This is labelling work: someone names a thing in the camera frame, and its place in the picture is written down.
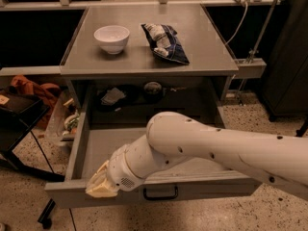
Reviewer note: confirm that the black top drawer handle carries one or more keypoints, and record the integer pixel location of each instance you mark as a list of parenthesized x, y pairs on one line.
[(160, 194)]

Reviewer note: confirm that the metal pole stand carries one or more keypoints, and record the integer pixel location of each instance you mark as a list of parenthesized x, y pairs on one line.
[(252, 67)]

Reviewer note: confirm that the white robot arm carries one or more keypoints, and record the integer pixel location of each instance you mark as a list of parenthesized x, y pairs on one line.
[(171, 139)]

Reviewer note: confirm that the clear plastic bin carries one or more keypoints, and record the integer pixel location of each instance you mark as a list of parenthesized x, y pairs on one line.
[(57, 130)]

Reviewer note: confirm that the black round tin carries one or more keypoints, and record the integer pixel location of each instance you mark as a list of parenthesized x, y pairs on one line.
[(152, 92)]

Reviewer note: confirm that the white ceramic bowl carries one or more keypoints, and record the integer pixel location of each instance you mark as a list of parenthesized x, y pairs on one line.
[(112, 39)]

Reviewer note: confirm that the grey cabinet counter unit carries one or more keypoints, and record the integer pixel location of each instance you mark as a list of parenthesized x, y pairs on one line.
[(205, 50)]

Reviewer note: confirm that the black wheeled tripod leg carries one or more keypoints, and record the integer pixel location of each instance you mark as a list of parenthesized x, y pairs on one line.
[(302, 130)]

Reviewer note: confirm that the orange cloth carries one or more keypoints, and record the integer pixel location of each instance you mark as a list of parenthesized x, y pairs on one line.
[(48, 93)]

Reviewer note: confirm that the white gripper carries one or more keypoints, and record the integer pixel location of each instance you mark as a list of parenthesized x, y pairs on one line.
[(120, 171)]

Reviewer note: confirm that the black metal stand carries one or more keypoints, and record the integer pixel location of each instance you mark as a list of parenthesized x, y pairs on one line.
[(19, 114)]

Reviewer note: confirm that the crumpled grey bag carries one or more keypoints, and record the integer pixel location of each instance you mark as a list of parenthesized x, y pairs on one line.
[(116, 97)]

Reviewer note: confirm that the grey top drawer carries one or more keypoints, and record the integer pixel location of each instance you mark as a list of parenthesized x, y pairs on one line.
[(100, 134)]

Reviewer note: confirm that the blue white chip bag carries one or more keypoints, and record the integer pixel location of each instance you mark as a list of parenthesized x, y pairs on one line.
[(164, 43)]

